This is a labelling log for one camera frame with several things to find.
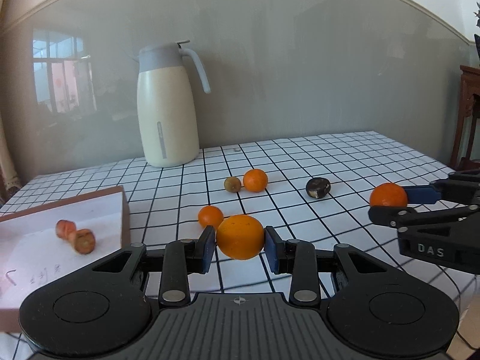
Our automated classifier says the cream thermos jug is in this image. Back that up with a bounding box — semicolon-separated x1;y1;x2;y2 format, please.
137;41;211;167

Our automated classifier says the small orange fruit in box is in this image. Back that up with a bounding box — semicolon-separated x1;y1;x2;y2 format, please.
55;219;77;241

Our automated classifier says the small orange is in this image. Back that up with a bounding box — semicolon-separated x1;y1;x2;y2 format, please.
198;205;224;229

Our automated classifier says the peeled orange piece in box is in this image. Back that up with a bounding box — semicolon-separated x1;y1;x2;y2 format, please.
69;228;96;254

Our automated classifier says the beige curtain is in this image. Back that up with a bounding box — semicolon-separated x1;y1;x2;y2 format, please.
0;119;22;204

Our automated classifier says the black hex key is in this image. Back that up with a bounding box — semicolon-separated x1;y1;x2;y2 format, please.
5;269;17;286

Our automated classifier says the small brown longan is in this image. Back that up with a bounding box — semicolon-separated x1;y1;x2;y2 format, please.
224;176;242;194

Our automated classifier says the dark chestnut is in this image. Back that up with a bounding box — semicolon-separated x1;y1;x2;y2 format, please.
305;177;331;199

